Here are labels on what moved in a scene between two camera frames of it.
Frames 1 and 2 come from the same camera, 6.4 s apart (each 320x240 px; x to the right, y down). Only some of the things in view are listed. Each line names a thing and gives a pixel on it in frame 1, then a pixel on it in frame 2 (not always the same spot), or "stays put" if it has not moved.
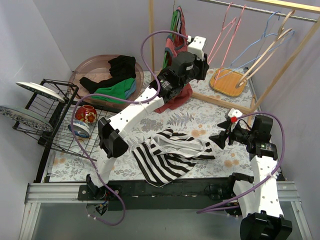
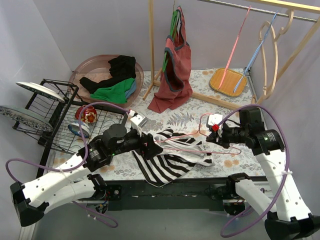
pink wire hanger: (229, 45) → (238, 37)
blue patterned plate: (27, 118) stays put
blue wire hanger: (264, 53) → (256, 51)
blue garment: (128, 93) stays put
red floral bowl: (86, 113) stays put
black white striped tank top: (167, 155) stays put
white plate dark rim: (41, 89) stays put
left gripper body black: (205, 66) → (145, 146)
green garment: (118, 89) stays put
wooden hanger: (280, 35) → (276, 37)
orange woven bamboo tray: (225, 81) stays put
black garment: (121, 67) stays put
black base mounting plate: (185, 193) stays put
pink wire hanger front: (223, 27) → (197, 133)
